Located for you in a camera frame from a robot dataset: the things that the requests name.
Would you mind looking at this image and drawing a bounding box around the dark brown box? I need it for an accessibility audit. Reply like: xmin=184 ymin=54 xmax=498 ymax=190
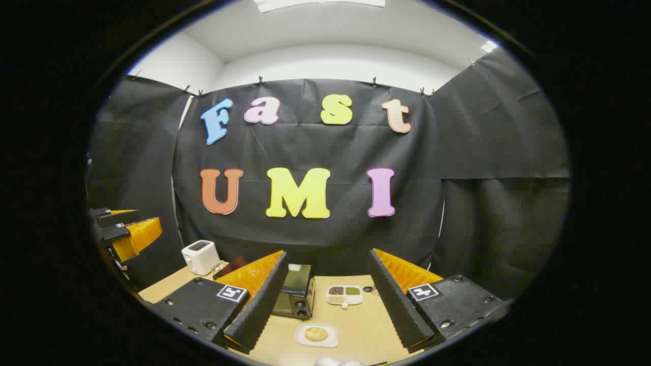
xmin=214 ymin=256 xmax=250 ymax=279

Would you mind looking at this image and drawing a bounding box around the long ceiling light panel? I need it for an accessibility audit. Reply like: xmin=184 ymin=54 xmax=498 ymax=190
xmin=254 ymin=0 xmax=386 ymax=13

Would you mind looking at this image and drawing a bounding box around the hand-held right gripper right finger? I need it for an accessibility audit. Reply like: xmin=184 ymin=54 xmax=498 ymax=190
xmin=367 ymin=248 xmax=509 ymax=354

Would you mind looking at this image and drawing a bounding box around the black electric oven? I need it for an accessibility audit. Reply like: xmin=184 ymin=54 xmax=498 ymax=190
xmin=271 ymin=263 xmax=316 ymax=320

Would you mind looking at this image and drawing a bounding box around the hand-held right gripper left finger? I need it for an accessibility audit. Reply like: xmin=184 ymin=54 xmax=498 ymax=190
xmin=149 ymin=250 xmax=289 ymax=355

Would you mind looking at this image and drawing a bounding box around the white rounded object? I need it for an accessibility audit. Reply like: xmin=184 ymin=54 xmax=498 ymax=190
xmin=314 ymin=357 xmax=367 ymax=366

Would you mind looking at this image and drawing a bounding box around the white divided grain dish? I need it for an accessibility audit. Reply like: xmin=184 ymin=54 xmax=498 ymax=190
xmin=327 ymin=285 xmax=364 ymax=310

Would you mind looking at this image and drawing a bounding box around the white square plate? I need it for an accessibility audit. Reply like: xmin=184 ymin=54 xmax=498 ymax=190
xmin=294 ymin=323 xmax=339 ymax=348

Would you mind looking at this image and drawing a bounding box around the black backdrop cloth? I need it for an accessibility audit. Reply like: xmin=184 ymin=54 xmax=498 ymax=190
xmin=86 ymin=48 xmax=571 ymax=300

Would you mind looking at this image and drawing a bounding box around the white toaster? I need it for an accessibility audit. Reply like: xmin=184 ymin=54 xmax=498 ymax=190
xmin=182 ymin=240 xmax=221 ymax=276

